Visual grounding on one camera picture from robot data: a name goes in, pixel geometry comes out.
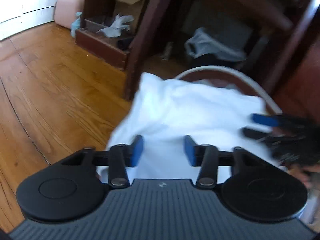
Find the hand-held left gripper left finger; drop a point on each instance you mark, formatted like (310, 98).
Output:
(138, 151)

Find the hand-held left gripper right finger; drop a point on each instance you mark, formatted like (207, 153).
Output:
(189, 151)

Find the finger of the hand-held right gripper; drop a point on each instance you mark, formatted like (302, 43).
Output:
(255, 133)
(265, 120)

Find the white t-shirt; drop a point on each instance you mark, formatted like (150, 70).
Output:
(187, 105)

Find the person's right hand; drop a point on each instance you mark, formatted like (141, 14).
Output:
(303, 176)

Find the checkered rug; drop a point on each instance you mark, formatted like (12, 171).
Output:
(225, 76)

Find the dark bin with plastic liner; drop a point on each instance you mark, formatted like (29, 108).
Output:
(212, 45)

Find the dark wooden desk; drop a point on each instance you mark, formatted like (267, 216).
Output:
(147, 42)

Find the light blue spray bottle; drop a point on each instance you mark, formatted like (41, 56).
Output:
(75, 26)

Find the pink bag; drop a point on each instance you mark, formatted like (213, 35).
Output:
(67, 10)

